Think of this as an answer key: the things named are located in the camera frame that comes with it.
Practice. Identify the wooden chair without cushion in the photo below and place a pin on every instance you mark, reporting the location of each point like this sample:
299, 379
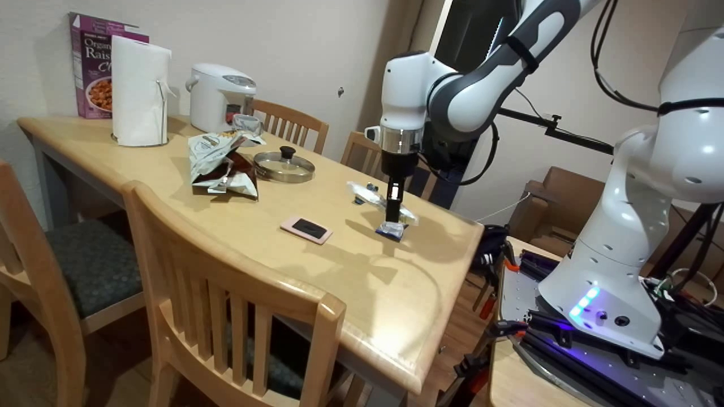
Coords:
210, 280

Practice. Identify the brown cardboard box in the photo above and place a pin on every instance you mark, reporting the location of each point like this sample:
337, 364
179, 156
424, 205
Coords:
555, 205

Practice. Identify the white electric water boiler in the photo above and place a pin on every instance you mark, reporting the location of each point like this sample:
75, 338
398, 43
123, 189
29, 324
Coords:
215, 99

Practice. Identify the white paper towel roll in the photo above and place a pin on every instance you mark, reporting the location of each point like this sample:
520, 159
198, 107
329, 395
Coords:
139, 94

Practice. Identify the small clear glass jar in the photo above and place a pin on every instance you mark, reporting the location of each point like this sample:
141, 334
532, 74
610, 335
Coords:
247, 128

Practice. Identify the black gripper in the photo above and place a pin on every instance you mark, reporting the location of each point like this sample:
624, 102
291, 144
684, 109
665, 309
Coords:
398, 173

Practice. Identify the crumpled silver foil bag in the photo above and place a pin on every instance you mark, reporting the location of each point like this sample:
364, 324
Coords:
218, 171

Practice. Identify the black boom pole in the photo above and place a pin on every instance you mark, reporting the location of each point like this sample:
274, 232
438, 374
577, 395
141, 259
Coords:
556, 128

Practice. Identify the grey metal robot base plate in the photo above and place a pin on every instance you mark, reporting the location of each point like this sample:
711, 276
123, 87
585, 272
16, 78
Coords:
602, 363

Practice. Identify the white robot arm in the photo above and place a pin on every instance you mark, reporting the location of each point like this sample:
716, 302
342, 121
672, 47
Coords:
635, 249

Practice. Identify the black tripod stand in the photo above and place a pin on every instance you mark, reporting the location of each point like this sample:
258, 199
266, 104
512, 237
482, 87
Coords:
682, 239

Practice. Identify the purple cereal box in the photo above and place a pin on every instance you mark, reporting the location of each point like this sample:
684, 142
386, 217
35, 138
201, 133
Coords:
88, 69

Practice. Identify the glass pot lid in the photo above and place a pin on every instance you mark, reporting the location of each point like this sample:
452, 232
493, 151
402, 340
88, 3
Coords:
283, 167

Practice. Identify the black smartphone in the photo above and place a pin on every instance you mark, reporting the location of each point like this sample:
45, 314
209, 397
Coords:
306, 229

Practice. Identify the wooden chair with green cushion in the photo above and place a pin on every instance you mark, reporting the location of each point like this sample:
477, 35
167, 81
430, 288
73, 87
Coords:
83, 263

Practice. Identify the orange and black clamp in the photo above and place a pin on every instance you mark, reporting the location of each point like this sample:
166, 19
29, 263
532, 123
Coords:
493, 262
472, 370

